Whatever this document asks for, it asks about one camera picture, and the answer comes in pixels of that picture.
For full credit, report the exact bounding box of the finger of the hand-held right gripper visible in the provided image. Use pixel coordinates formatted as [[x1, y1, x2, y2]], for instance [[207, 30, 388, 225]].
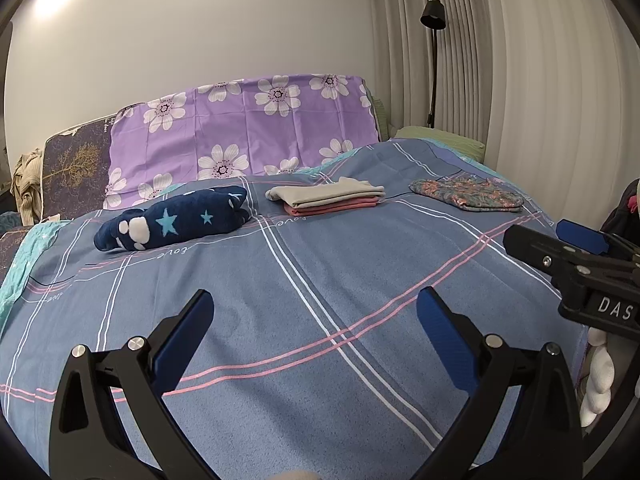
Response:
[[502, 225, 601, 283], [556, 218, 640, 261]]

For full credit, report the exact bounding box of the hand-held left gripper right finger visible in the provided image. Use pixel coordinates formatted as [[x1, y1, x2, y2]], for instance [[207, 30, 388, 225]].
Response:
[[416, 287, 586, 480]]

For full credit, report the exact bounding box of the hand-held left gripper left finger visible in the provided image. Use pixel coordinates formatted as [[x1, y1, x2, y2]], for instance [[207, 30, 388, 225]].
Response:
[[48, 288, 216, 480]]

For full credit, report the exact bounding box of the beige long-sleeve shirt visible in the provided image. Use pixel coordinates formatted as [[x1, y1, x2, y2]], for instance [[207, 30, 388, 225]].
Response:
[[265, 176, 386, 208]]

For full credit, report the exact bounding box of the beige clothes pile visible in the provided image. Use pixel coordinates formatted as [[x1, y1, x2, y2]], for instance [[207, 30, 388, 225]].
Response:
[[11, 149, 48, 226]]

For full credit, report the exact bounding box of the person's right hand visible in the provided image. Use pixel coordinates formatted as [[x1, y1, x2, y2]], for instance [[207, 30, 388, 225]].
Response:
[[581, 329, 615, 425]]

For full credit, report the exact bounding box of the black bag with pink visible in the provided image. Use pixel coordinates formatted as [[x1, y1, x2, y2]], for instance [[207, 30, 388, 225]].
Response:
[[600, 180, 640, 246]]

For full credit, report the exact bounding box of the floral patterned garment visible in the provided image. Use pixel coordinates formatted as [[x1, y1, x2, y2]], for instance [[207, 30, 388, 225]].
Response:
[[409, 176, 523, 212]]

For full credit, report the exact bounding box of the navy star print blanket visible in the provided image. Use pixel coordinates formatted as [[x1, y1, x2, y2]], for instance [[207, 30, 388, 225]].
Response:
[[94, 186, 252, 253]]

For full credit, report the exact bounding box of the green pillow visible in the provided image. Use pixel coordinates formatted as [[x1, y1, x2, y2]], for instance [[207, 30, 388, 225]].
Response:
[[390, 125, 486, 161]]

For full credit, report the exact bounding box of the folded pink garment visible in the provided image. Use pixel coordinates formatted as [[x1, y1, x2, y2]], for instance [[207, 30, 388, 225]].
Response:
[[282, 197, 381, 217]]

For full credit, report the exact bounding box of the white pleated curtain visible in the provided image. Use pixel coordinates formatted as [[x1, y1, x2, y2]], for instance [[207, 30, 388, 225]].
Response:
[[367, 0, 640, 211]]

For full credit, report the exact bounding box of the teal blanket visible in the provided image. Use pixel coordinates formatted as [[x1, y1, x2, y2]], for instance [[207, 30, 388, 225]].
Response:
[[0, 217, 71, 331]]

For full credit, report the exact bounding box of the dark deer print quilt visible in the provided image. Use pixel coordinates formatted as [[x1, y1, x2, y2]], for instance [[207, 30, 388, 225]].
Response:
[[0, 230, 31, 273]]

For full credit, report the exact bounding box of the dark tree print pillow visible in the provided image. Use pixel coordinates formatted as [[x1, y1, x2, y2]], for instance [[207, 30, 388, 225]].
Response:
[[42, 105, 126, 221]]

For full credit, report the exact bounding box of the purple floral pillow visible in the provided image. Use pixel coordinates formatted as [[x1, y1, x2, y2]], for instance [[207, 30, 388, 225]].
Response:
[[102, 75, 381, 210]]

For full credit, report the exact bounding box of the black floor lamp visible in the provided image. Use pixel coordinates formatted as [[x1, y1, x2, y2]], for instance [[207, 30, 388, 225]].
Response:
[[419, 0, 448, 128]]

